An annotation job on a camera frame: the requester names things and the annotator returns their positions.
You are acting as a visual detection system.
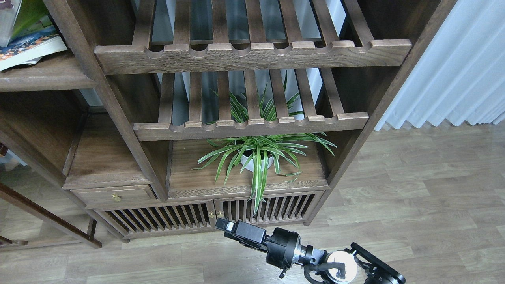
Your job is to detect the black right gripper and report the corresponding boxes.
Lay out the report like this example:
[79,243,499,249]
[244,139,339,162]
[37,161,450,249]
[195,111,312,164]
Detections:
[215,218,328,272]

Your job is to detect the colourful 300 paperback book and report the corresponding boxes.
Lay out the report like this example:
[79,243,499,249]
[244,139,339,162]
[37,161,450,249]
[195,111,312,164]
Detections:
[0,15,68,71]

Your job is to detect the maroon book white characters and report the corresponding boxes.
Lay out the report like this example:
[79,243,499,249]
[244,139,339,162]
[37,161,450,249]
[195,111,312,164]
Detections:
[0,0,22,47]

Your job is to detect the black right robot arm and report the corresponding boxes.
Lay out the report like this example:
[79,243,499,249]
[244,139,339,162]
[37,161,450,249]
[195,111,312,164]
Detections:
[215,218,406,284]

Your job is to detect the white plant pot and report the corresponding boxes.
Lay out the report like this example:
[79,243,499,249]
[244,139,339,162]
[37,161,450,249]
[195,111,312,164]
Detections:
[240,150,273,172]

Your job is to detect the green spider plant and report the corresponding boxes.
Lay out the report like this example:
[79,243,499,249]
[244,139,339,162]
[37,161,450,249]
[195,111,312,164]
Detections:
[193,84,337,214]

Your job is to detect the dark wooden bookshelf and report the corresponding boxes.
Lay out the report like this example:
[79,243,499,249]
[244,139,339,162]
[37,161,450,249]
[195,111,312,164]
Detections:
[1,0,456,241]

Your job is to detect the white pleated curtain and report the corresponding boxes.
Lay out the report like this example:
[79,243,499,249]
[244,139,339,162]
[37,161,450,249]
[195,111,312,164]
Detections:
[374,0,505,131]

